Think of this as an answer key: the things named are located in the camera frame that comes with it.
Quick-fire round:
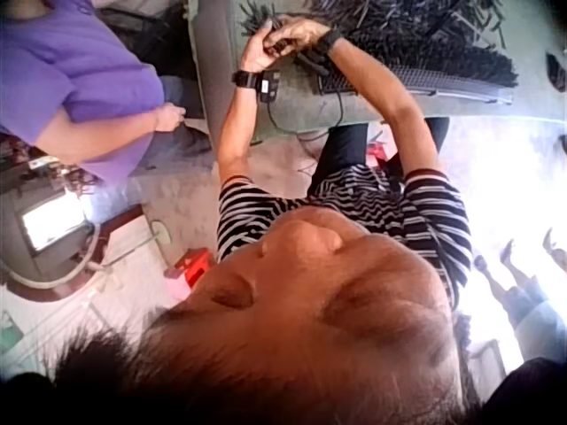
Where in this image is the person's right hand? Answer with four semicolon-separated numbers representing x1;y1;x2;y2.
264;13;332;58

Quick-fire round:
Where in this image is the person's left hand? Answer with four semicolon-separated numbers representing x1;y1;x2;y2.
238;16;279;74

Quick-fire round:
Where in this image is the small bundle of black rods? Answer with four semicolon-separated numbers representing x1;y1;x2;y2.
267;37;294;59

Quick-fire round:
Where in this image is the black wrist band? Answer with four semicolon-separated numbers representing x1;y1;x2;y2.
315;27;345;57
231;67;283;104

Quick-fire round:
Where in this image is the heap of black plastic rods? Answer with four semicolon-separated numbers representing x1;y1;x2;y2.
238;0;520;86

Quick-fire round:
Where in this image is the black grid tray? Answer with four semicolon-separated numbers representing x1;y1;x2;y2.
316;65;515;106

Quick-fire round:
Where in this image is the grey machine with window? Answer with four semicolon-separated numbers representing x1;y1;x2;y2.
0;150;99;284

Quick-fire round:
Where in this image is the black cable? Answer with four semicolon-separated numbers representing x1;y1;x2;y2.
265;87;346;135

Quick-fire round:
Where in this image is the white hose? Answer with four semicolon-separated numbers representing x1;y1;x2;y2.
0;220;114;290

